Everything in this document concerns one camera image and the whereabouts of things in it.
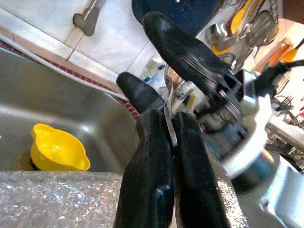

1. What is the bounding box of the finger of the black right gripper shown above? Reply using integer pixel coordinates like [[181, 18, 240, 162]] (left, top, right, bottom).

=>
[[116, 73, 165, 114], [143, 12, 238, 100]]

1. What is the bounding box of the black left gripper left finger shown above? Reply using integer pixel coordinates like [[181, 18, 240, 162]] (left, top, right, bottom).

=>
[[114, 109, 175, 228]]

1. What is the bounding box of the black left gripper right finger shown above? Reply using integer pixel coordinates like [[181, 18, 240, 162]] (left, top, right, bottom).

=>
[[172, 111, 247, 228]]

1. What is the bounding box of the steel spoon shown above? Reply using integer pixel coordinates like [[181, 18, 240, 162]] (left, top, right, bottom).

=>
[[163, 66, 178, 148]]

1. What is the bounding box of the yellow plastic cup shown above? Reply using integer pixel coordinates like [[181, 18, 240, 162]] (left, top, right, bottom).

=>
[[30, 123, 91, 171]]

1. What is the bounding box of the red mosaic sink trim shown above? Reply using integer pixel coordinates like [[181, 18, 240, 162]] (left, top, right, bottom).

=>
[[0, 39, 141, 122]]

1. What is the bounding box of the small white tube bottle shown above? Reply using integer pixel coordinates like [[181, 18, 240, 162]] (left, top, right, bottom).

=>
[[142, 57, 167, 83]]

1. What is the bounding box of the steel ladle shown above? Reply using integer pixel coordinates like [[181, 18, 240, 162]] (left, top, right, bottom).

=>
[[204, 23, 230, 47]]

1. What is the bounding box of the dark blue tray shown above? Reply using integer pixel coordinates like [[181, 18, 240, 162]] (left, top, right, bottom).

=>
[[132, 0, 221, 36]]

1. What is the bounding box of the yellow plastic ladle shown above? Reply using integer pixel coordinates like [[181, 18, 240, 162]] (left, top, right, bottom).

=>
[[229, 0, 254, 35]]

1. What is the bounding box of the steel skimmer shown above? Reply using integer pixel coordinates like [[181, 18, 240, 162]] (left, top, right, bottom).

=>
[[247, 10, 279, 48]]

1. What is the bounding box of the grey metal spout pipe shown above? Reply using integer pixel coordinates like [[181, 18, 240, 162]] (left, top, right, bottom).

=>
[[72, 0, 106, 37]]

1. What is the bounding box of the steel sink basin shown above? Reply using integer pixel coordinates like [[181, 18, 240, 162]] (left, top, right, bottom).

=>
[[0, 46, 143, 173]]

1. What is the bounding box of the clear bubble wrap sheet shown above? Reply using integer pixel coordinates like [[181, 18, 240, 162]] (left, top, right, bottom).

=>
[[0, 170, 124, 228]]

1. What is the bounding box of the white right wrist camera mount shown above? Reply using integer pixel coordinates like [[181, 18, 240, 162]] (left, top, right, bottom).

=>
[[222, 70, 274, 179]]

